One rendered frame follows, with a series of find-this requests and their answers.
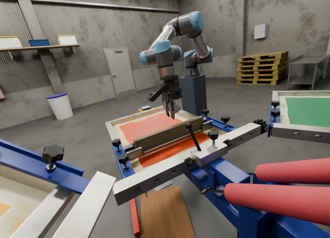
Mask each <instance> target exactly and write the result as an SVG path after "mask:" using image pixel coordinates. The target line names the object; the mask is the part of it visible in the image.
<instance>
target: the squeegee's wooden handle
mask: <svg viewBox="0 0 330 238"><path fill-rule="evenodd" d="M187 122H190V123H192V131H195V130H198V129H202V124H203V123H204V122H203V117H202V116H198V117H195V118H193V119H190V120H187V121H184V122H181V123H178V124H176V125H173V126H170V127H167V128H164V129H161V130H159V131H156V132H152V133H150V134H147V135H144V136H141V137H138V138H135V139H134V144H135V148H139V147H141V150H142V152H143V153H144V150H147V149H149V148H152V147H154V146H157V145H159V144H162V143H165V142H167V141H170V140H172V139H175V138H177V137H180V136H182V135H185V134H188V133H190V132H189V130H187V129H186V128H185V124H186V123H187Z"/></svg>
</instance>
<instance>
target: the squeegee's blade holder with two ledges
mask: <svg viewBox="0 0 330 238"><path fill-rule="evenodd" d="M200 131H201V129H198V130H195V131H193V133H194V134H195V133H197V132H200ZM190 135H191V134H190V133H188V134H185V135H182V136H180V137H177V138H175V139H172V140H170V141H167V142H165V143H162V144H159V145H157V146H154V147H152V148H149V149H147V150H144V153H148V152H150V151H153V150H155V149H158V148H160V147H163V146H165V145H167V144H170V143H172V142H175V141H177V140H180V139H182V138H185V137H187V136H190Z"/></svg>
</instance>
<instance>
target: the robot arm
mask: <svg viewBox="0 0 330 238"><path fill-rule="evenodd" d="M203 28H204V21H203V17H202V15H201V13H200V12H199V11H196V12H191V13H189V14H185V15H182V16H178V17H175V18H174V19H172V20H171V21H169V22H168V23H167V24H166V25H165V27H164V28H163V31H162V33H161V34H160V35H159V37H158V38H157V39H156V40H155V42H154V43H153V44H152V45H151V47H150V48H149V49H148V50H146V51H142V52H141V53H140V60H141V62H142V64H144V65H150V64H157V66H158V72H159V77H160V80H164V82H162V83H161V84H160V85H159V86H158V87H157V88H156V89H155V90H154V91H153V92H152V93H151V94H149V96H147V99H148V101H150V102H154V101H155V100H156V99H157V98H158V97H159V96H160V95H162V102H163V106H164V109H165V112H166V114H167V116H168V117H170V116H171V118H172V119H175V114H176V113H177V112H179V111H180V110H181V107H180V106H177V105H176V102H175V101H173V100H177V99H180V98H183V94H182V95H181V93H182V88H181V87H180V85H179V78H178V75H175V72H174V66H173V61H177V60H179V59H180V58H181V56H182V50H181V48H180V47H179V46H176V45H171V44H170V41H171V40H173V39H174V38H175V37H177V36H181V35H187V37H188V38H190V39H191V40H192V42H193V44H194V46H195V48H196V50H192V51H189V52H186V53H184V62H185V74H184V77H185V78H192V77H197V76H199V75H200V73H199V70H198V68H197V65H198V64H204V63H211V62H212V61H213V49H210V48H209V47H208V46H207V45H206V43H205V40H204V37H203V34H202V31H203ZM169 111H170V116H169Z"/></svg>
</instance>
